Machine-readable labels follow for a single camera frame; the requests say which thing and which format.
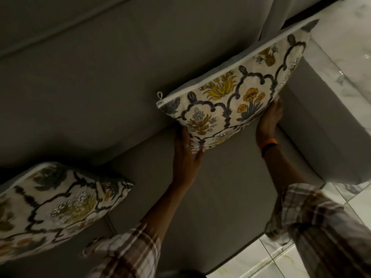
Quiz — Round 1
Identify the person's right hand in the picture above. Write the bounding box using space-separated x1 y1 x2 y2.
256 96 283 148

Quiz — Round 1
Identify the person's left hand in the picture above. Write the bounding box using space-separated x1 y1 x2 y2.
172 125 206 186

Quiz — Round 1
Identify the floral cushion with zipper pull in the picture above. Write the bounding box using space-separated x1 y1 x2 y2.
157 19 320 154

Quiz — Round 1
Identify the person's right forearm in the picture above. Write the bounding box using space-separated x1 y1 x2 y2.
261 143 309 200

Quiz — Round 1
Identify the person's left forearm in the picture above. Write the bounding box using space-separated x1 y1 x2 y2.
139 179 197 238

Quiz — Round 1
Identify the orange and black wristband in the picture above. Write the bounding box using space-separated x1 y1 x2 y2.
259 138 279 157

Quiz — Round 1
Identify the grey fabric sofa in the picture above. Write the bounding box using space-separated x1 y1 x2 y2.
0 0 371 278

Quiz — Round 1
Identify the floral patterned cushion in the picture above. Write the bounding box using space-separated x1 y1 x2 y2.
0 161 134 265

